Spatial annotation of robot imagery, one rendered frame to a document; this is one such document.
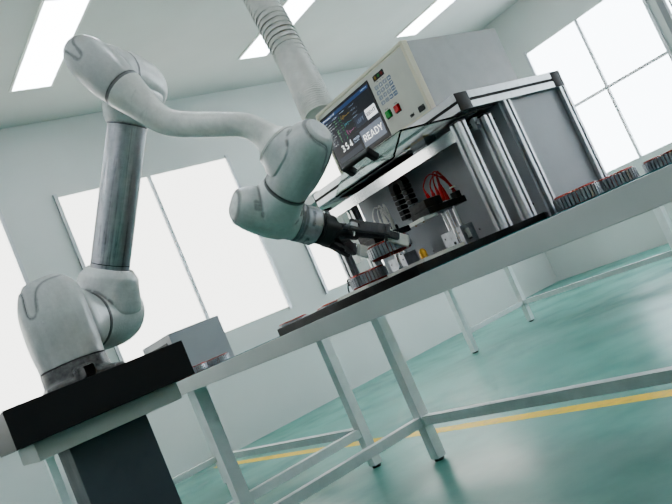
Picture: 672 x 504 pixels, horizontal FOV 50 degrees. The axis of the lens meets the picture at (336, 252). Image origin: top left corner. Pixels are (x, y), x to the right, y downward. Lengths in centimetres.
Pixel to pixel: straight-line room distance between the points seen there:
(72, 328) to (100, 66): 60
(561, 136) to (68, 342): 135
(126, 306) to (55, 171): 488
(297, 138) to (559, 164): 79
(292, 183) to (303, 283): 579
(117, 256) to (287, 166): 61
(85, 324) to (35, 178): 496
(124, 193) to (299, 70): 166
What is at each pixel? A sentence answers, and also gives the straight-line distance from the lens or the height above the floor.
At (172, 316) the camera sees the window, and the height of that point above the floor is 130.
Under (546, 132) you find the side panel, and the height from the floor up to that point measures 96.
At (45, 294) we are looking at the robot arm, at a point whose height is 105.
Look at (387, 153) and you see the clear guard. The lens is 165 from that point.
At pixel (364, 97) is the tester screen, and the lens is 208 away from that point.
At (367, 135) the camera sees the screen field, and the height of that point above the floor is 117.
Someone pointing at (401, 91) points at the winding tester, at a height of 121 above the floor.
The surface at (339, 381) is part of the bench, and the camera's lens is 354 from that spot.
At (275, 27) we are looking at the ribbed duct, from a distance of 360.
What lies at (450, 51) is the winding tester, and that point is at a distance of 206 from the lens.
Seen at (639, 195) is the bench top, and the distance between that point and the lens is 117.
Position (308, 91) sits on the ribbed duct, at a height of 170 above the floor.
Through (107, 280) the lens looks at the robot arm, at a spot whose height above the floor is 105.
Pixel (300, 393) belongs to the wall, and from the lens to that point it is 704.
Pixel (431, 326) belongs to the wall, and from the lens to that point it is 812.
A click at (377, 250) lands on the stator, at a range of 174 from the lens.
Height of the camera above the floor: 74
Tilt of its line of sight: 5 degrees up
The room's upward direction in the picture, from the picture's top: 24 degrees counter-clockwise
